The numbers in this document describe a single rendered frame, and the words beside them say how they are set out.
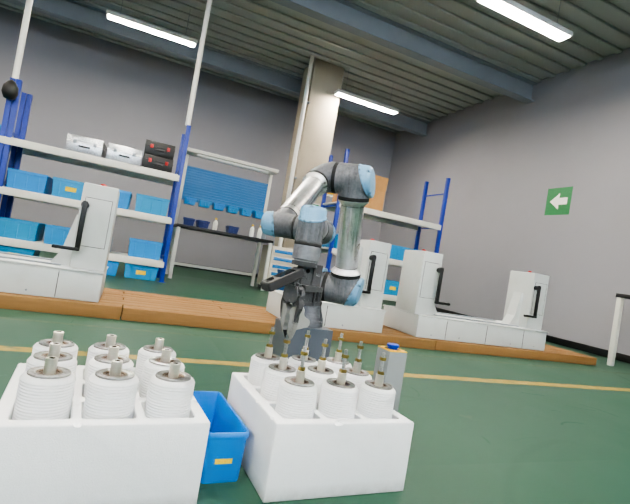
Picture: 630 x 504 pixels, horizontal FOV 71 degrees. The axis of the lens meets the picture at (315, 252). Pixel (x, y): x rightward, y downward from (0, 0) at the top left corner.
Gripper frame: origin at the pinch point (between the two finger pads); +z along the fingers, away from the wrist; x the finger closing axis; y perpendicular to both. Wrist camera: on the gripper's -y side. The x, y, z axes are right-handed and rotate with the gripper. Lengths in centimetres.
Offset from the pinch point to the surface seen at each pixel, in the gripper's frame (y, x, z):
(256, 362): -1.9, 10.1, 10.8
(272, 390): -3.0, -2.9, 14.5
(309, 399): -0.7, -16.4, 12.2
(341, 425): 6.9, -20.6, 17.3
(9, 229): -68, 480, 0
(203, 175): 160, 565, -123
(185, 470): -27.8, -14.7, 26.7
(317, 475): 2.7, -20.0, 29.1
